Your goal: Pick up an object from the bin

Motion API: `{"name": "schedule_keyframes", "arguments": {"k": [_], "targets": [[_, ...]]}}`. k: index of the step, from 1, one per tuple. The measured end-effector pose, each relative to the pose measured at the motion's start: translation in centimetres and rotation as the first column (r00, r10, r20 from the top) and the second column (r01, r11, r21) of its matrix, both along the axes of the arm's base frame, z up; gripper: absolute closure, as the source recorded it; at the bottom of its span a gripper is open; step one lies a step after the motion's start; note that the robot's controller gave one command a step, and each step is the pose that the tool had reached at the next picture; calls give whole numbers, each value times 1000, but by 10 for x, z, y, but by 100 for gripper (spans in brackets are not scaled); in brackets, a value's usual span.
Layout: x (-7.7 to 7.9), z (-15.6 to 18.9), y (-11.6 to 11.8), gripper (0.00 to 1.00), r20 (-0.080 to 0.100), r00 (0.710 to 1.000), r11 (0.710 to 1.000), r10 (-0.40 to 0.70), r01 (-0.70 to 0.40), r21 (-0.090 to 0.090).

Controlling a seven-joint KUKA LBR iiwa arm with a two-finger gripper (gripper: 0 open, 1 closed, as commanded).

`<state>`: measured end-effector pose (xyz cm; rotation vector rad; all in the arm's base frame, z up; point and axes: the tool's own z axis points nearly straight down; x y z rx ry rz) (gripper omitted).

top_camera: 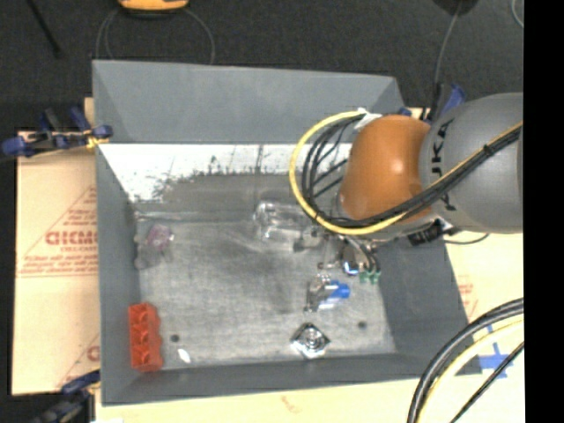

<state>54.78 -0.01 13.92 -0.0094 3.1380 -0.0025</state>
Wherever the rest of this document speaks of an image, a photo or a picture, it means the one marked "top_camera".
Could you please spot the small white scrap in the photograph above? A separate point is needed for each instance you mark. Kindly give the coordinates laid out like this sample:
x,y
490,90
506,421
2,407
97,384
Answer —
x,y
184,355

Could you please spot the black cylinder on white bracket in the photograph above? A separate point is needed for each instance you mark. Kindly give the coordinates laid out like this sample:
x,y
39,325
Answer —
x,y
424,234

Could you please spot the brown cardboard board red print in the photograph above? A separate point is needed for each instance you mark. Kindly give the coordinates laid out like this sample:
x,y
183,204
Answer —
x,y
53,280

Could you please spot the grey metal bin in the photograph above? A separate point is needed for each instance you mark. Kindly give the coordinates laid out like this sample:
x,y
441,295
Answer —
x,y
229,280

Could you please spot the clear glass thing purple inside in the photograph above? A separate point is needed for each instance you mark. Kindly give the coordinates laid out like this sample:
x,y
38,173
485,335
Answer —
x,y
155,241

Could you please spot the red toy brick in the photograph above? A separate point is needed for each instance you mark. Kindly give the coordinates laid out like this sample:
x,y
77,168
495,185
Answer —
x,y
145,338

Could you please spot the square clear glass thing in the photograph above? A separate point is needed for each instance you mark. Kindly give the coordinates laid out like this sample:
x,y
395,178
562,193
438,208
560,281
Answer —
x,y
310,341

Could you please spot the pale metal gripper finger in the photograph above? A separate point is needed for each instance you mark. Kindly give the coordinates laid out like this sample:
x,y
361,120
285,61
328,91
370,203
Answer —
x,y
329,263
313,239

